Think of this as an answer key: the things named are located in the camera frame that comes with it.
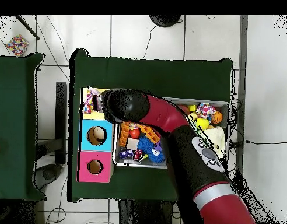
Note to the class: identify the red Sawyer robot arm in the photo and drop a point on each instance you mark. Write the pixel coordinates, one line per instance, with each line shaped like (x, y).
(162, 114)

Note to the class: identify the wooden box with three holes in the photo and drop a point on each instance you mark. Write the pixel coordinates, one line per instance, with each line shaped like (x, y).
(86, 144)

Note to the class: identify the black upright panel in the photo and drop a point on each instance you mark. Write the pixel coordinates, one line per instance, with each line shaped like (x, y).
(61, 121)

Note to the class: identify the wooden block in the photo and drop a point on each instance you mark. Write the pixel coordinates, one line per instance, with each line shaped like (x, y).
(133, 144)

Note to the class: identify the dark green table cloth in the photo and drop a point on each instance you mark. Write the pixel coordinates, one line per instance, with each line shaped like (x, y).
(15, 140)
(145, 74)

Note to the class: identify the long orange toy brick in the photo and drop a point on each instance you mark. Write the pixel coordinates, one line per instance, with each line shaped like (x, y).
(149, 133)

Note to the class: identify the multicoloured speckled cloth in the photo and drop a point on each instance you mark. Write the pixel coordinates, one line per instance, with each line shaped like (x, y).
(17, 45)

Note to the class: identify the black rod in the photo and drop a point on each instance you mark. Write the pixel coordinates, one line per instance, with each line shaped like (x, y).
(26, 26)

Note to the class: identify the yellow ball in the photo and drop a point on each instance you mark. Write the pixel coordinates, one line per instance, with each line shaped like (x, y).
(202, 123)

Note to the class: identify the black round stand base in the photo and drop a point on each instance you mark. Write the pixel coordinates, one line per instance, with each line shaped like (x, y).
(165, 20)

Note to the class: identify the cream knitted cloth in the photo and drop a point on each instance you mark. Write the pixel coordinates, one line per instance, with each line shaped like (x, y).
(215, 137)

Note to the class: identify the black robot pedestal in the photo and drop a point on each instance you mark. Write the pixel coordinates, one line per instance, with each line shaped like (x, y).
(143, 213)

